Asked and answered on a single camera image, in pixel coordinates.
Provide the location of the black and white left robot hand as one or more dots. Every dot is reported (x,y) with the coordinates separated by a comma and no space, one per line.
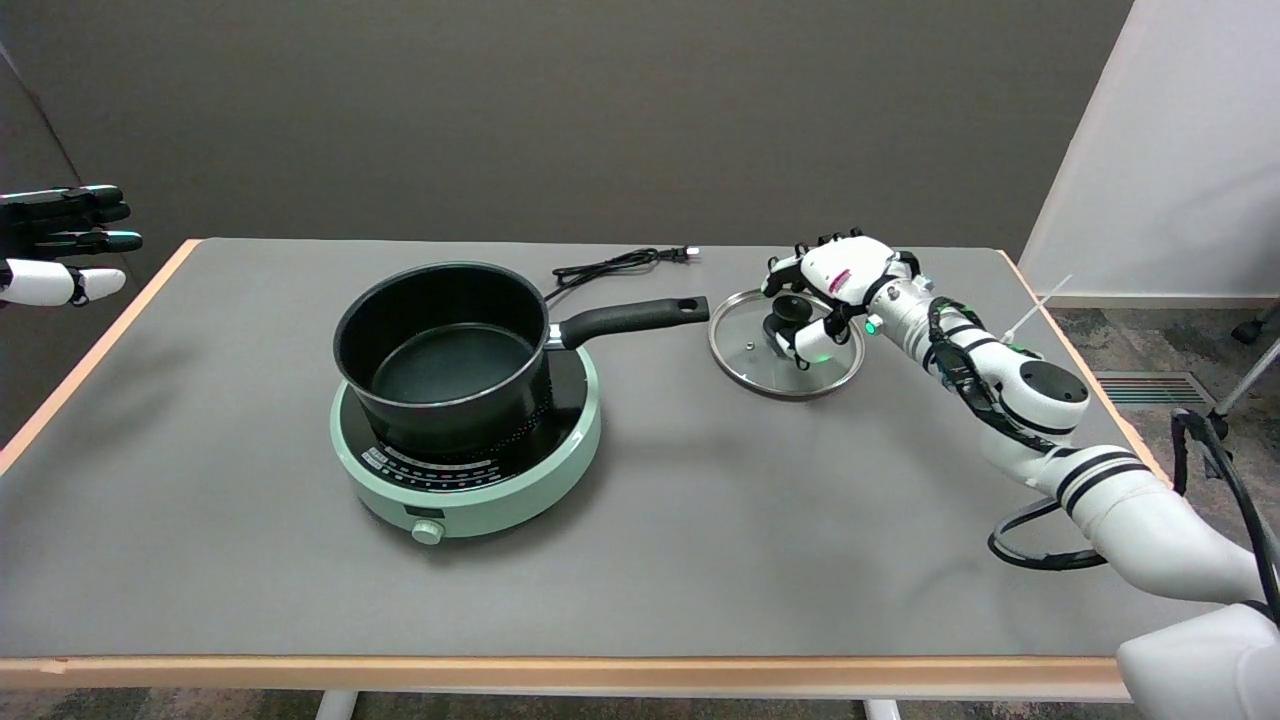
(45,280)

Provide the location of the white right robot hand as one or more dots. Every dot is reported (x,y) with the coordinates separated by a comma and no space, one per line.
(845,270)

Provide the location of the glass pot lid black knob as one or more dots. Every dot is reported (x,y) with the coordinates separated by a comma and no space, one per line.
(742,350)

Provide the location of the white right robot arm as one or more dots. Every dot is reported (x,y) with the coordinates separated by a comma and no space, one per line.
(1150,510)

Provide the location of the grey table mat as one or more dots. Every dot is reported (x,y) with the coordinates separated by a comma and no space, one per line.
(700,520)

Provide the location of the metal floor vent grille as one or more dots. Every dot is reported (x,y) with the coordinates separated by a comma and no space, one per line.
(1150,390)

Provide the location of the black chair caster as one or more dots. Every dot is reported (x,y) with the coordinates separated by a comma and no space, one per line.
(1246,330)

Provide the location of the grey chair leg with caster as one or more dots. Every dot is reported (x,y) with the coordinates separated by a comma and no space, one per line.
(1240,390)

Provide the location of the green induction cooker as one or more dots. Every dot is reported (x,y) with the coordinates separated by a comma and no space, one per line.
(500,500)

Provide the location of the white table leg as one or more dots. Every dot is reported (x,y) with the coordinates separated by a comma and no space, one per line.
(882,710)
(336,706)

